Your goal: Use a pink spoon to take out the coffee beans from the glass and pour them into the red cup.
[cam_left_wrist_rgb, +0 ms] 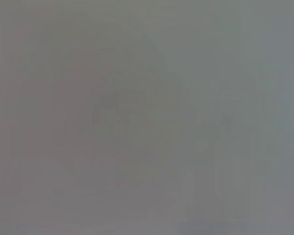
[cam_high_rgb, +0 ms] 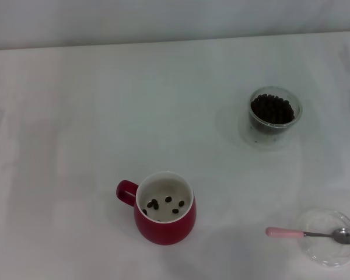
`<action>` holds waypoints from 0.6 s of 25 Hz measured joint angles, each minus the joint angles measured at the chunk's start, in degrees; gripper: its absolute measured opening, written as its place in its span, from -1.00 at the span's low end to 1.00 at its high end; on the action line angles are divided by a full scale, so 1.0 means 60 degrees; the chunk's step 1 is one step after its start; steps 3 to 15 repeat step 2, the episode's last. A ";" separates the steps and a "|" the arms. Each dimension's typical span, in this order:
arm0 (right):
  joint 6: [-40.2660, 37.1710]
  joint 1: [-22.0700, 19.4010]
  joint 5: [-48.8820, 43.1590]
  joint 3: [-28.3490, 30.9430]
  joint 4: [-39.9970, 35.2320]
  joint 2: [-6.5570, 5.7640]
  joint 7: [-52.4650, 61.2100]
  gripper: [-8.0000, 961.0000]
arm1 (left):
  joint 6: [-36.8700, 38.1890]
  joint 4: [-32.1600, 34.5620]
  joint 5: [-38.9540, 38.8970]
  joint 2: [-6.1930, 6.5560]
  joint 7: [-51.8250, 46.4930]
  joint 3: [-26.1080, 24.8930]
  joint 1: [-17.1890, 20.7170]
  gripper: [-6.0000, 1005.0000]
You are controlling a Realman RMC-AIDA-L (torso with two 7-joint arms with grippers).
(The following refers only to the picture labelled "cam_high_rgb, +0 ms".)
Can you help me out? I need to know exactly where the scooped coffee bean portion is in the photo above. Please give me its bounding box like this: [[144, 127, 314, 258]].
[[142, 195, 186, 222]]

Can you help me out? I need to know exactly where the pink-handled metal spoon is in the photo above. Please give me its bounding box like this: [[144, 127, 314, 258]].
[[265, 226, 350, 245]]

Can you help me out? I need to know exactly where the double-walled glass cup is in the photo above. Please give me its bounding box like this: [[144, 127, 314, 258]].
[[241, 85, 303, 151]]

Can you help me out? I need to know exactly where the coffee bean pile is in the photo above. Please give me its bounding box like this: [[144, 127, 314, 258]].
[[250, 93, 295, 125]]

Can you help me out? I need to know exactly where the red ceramic mug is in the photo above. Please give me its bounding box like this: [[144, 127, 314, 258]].
[[115, 170, 198, 246]]

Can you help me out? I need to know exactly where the clear glass saucer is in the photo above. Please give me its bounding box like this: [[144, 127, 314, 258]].
[[297, 206, 350, 268]]

